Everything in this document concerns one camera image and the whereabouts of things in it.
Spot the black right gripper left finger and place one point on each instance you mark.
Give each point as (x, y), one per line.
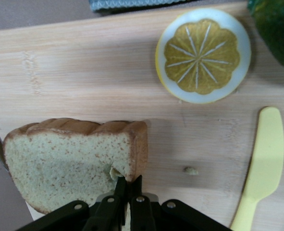
(103, 216)

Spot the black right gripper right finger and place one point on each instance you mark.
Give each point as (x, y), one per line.
(141, 216)

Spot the brown bread slice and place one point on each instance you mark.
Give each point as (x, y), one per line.
(60, 163)

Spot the small bread crumb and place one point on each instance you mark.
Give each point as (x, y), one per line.
(191, 170)

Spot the yellow plastic knife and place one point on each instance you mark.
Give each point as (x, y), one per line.
(266, 149)

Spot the wooden cutting board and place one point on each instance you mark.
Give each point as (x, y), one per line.
(84, 72)

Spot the lemon slice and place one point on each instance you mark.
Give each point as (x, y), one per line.
(201, 57)

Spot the dark grey cloth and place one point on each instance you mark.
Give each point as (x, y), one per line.
(132, 4)

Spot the dark green avocado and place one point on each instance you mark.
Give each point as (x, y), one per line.
(281, 29)

